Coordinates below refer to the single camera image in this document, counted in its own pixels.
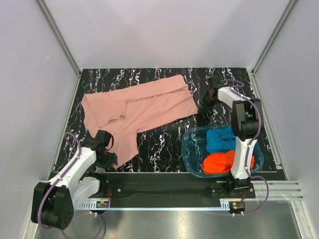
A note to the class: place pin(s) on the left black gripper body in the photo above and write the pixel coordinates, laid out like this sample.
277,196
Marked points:
107,161

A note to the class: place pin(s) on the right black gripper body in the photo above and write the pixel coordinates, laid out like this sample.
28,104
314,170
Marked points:
208,103

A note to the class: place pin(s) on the pink t shirt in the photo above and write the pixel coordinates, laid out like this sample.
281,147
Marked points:
126,112

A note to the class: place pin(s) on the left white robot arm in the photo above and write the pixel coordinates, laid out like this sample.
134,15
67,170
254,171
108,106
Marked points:
55,200

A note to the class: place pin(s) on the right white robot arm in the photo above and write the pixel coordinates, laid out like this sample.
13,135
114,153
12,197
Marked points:
246,125

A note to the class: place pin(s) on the blue t shirt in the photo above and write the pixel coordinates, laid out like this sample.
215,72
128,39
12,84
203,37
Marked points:
220,140

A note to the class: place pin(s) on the left small control board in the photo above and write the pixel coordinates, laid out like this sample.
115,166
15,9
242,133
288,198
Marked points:
102,204

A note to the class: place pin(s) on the small control board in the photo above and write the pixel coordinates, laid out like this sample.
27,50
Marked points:
102,204
239,205

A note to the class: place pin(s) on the blue transparent plastic bin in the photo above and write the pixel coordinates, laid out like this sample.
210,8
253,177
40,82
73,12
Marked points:
193,150

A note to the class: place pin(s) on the orange t shirt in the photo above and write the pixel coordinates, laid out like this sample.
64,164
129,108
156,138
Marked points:
218,163

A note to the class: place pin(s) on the right small control board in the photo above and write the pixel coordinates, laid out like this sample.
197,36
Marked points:
239,205

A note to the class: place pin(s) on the right aluminium corner post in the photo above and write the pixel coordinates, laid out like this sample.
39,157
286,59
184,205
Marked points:
279,26

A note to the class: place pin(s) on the aluminium corner post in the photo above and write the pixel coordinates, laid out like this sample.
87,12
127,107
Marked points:
58,35
279,26

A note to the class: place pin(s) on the aluminium frame rail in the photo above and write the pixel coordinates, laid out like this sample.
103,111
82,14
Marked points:
90,187

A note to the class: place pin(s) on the left aluminium corner post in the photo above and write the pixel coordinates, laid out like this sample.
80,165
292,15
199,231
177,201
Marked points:
58,35

